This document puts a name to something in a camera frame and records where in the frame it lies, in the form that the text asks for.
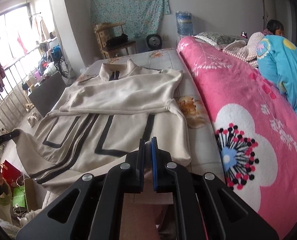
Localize beige coat with black trim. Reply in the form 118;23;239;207
15;60;192;194

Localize black clothes on chair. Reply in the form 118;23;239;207
106;33;128;48

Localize red paper bag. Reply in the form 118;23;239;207
2;160;21;193

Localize metal window railing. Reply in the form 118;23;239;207
0;47;42;135

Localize pair of light shoes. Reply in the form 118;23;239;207
27;112;41;128

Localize floral grey bed sheet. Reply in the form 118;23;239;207
77;48;224;180

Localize green paper bag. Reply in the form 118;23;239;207
12;185;26;207

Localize dark low cabinet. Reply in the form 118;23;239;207
29;72;66;117

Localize pink floral blanket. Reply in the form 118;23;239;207
177;37;297;239

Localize bicycle by window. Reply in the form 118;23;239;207
51;45;69;79

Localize wooden chair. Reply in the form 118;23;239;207
94;22;137;59

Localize pink checked blanket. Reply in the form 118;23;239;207
222;32;264;68

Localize grey lace pillow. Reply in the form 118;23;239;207
194;32;248;50

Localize black round fan heater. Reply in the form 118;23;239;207
146;34;161;50

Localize blue water bottle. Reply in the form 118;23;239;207
176;11;193;36

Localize seated person in purple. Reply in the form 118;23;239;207
262;20;285;37

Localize teal floral wall cloth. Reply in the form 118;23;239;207
90;0;171;38

